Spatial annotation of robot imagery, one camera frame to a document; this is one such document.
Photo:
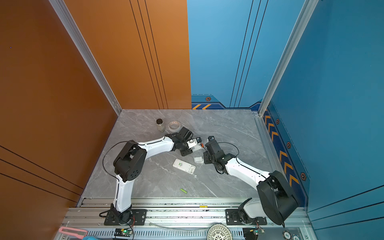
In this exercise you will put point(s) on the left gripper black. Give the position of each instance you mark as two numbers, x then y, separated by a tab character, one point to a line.
189	151

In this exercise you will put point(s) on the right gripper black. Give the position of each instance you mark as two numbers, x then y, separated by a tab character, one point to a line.
206	154

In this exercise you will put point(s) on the small white battery cover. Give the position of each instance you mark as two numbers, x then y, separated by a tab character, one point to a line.
199	160

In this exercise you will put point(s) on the small white remote control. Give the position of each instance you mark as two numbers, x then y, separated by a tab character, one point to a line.
197	147

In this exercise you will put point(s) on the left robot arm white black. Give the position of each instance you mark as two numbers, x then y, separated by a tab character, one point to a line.
130	161

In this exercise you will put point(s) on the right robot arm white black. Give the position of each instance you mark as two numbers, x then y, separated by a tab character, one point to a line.
277	200

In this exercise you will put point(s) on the white tape roll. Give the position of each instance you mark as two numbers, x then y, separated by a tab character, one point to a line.
174	126

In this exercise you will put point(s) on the glass jar black lid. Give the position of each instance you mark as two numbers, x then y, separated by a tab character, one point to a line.
160	125

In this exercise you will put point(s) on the white round fan grille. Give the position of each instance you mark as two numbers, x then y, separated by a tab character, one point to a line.
219	232

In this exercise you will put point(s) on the circuit board right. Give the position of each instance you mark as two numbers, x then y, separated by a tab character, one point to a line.
252	234

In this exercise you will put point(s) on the green circuit board left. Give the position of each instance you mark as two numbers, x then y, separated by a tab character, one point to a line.
123	233

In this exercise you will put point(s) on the cyan object at edge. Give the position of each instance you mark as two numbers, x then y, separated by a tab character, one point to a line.
90	238

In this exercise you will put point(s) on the pink tool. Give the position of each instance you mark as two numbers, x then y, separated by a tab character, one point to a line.
74	232

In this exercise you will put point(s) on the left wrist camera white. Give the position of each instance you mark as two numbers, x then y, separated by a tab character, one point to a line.
194	142

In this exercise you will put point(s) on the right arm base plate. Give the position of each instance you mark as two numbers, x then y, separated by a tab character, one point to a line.
233	218

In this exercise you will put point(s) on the aluminium rail frame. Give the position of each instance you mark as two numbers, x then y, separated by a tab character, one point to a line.
178	219

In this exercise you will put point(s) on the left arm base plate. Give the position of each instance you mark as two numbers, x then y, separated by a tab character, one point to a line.
137	218

